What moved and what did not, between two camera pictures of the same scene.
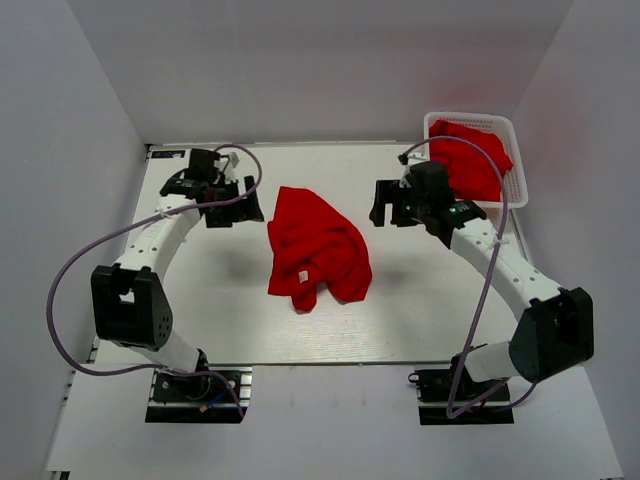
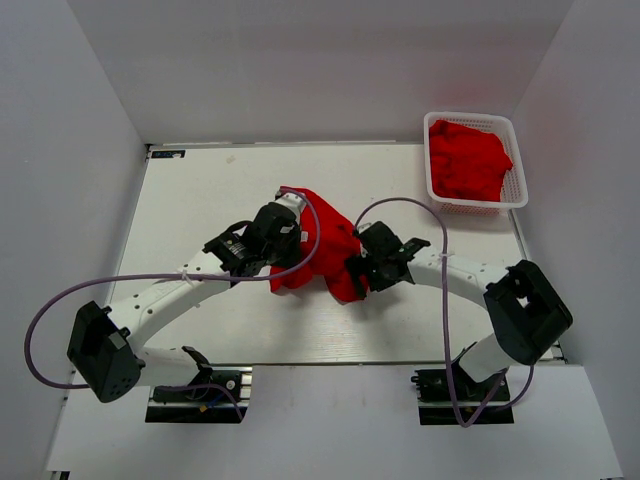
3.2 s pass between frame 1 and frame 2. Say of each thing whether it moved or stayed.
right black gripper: moved
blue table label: stayed
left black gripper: moved
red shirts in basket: stayed
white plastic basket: stayed
